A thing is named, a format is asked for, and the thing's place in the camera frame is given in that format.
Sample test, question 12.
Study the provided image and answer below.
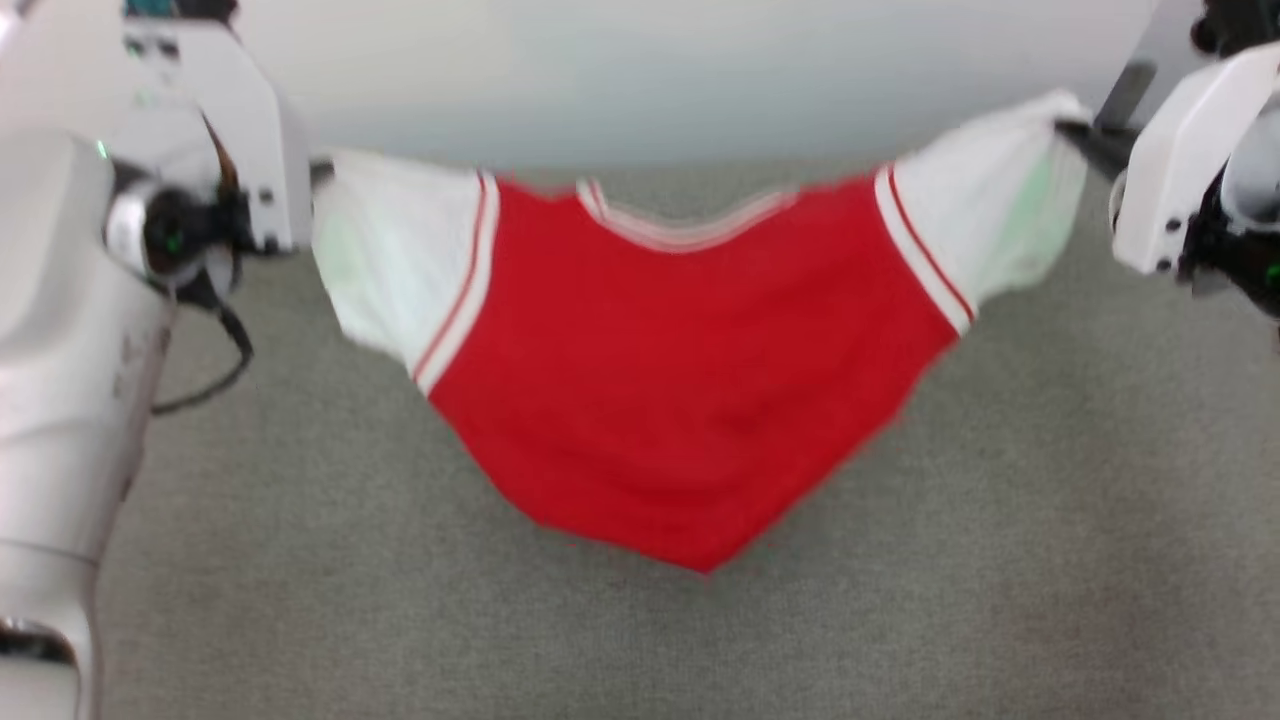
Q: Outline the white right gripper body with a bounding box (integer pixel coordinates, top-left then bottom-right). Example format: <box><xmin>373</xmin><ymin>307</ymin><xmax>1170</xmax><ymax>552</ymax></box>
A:
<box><xmin>1110</xmin><ymin>42</ymin><xmax>1280</xmax><ymax>323</ymax></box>

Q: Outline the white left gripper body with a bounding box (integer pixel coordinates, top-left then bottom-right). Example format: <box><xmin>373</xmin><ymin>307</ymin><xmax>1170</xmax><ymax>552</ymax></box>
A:
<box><xmin>105</xmin><ymin>18</ymin><xmax>315</xmax><ymax>303</ymax></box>

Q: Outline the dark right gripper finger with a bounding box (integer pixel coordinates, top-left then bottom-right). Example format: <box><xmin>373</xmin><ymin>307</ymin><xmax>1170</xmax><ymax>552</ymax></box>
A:
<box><xmin>1055</xmin><ymin>118</ymin><xmax>1138</xmax><ymax>181</ymax></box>

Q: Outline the red and white shirt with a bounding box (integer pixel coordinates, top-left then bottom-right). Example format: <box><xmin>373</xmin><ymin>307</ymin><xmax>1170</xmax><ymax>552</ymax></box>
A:
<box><xmin>310</xmin><ymin>88</ymin><xmax>1093</xmax><ymax>577</ymax></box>

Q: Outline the dark metal leg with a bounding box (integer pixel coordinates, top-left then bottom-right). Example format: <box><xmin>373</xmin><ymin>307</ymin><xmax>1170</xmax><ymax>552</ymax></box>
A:
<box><xmin>1095</xmin><ymin>62</ymin><xmax>1157</xmax><ymax>131</ymax></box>

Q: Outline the white panel with screws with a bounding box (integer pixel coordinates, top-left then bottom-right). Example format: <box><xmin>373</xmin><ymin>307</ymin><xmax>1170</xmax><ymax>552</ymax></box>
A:
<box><xmin>1128</xmin><ymin>0</ymin><xmax>1223</xmax><ymax>101</ymax></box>

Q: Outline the thin black cable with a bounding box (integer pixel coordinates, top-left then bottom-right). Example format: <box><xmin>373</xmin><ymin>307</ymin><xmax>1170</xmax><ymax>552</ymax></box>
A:
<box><xmin>150</xmin><ymin>298</ymin><xmax>256</xmax><ymax>417</ymax></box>

